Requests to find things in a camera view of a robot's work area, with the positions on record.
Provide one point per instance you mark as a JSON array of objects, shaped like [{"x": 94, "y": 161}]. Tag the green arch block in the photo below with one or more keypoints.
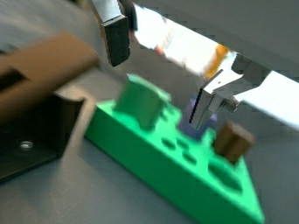
[{"x": 142, "y": 100}]

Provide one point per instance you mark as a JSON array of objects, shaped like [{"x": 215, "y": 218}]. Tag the green shape-sorter base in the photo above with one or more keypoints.
[{"x": 206, "y": 186}]

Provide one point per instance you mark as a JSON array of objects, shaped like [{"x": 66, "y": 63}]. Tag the black curved fixture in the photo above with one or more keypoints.
[{"x": 35, "y": 138}]

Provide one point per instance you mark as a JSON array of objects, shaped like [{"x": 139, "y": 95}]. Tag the brown square-circle object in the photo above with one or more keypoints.
[{"x": 34, "y": 71}]

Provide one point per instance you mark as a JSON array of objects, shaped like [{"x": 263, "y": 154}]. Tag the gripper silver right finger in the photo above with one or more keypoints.
[{"x": 218, "y": 93}]

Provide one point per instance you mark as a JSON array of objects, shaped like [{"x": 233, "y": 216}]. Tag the gripper black-tipped left finger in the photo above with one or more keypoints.
[{"x": 114, "y": 24}]

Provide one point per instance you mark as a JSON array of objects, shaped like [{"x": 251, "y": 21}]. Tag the brown star peg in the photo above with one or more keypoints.
[{"x": 233, "y": 142}]

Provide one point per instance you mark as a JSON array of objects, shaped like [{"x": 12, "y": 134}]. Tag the purple cylinder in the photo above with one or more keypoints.
[{"x": 194, "y": 126}]

